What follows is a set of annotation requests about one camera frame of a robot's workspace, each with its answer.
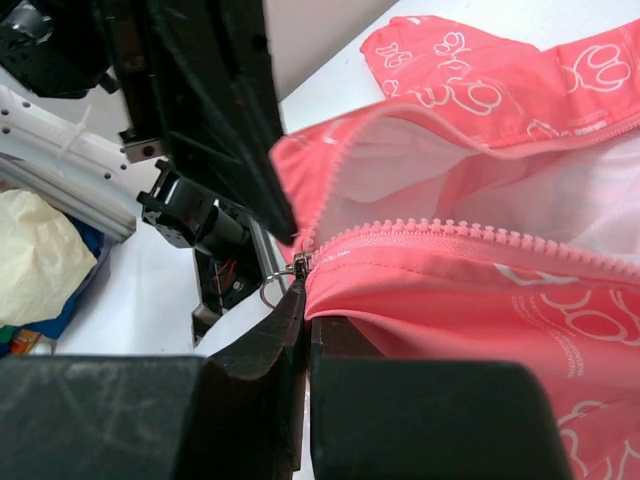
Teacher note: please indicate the yellow cloth off table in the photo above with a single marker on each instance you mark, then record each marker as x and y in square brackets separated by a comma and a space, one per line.
[43, 259]

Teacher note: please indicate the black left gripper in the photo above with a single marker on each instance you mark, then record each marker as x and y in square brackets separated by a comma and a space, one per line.
[197, 77]

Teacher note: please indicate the pink hooded kids jacket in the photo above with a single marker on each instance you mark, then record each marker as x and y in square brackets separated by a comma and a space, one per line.
[488, 208]

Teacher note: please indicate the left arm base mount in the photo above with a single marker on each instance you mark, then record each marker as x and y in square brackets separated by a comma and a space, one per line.
[232, 253]

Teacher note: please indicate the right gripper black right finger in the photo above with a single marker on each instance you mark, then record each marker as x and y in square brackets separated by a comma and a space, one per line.
[378, 418]

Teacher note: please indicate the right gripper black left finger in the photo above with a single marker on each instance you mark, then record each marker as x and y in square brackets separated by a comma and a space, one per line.
[237, 414]

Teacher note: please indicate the aluminium rail right edge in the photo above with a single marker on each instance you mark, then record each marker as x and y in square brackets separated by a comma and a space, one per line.
[101, 211]

